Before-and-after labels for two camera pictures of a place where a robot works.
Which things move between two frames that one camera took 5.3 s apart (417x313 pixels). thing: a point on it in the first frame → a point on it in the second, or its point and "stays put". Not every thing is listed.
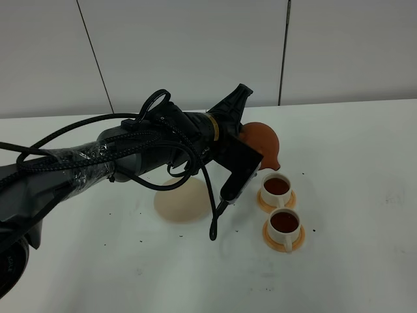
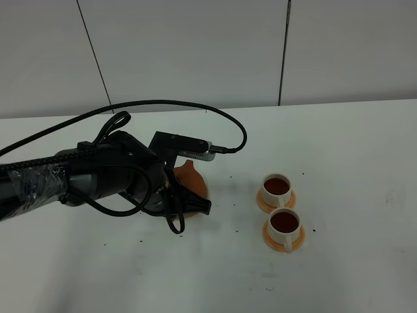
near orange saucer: (280, 246) stays put
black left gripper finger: (229, 109) → (191, 203)
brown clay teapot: (262, 138) → (186, 176)
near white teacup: (284, 227) stays put
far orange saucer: (268, 208) stays put
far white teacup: (275, 189) stays put
